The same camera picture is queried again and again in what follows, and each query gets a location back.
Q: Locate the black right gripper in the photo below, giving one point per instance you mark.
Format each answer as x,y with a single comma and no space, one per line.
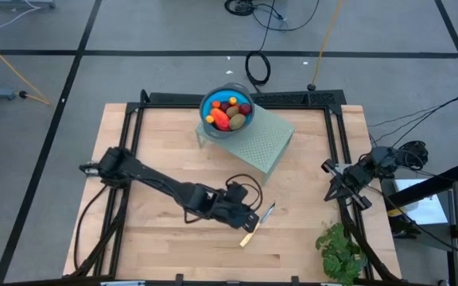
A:
354,176

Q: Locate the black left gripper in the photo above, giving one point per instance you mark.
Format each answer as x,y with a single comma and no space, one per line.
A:
233,214

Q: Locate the red-orange toy mango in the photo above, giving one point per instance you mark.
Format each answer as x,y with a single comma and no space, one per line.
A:
221,119

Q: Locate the blue collapsible colander grey rim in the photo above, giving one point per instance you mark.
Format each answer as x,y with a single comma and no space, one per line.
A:
223,95

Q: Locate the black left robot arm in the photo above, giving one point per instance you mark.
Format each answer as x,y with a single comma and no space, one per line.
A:
153,178

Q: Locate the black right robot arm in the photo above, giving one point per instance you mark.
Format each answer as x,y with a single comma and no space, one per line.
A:
388,161

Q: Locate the artificial green potted plant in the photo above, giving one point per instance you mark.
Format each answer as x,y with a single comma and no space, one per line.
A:
340,258

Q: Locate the pale green perforated metal shelf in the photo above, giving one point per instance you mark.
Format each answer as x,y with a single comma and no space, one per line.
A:
265,147

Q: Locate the black table clamp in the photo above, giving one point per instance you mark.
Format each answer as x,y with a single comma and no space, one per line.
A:
295,280
179,279

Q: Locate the white flat panel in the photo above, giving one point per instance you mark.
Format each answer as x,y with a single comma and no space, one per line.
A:
424,206

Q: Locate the black metal beam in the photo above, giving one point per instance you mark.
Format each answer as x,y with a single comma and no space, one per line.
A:
431,184

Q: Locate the black aluminium table frame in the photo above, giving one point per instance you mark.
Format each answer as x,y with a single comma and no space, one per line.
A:
165,105

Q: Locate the silver aluminium bracket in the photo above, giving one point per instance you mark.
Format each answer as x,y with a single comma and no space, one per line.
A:
89,169

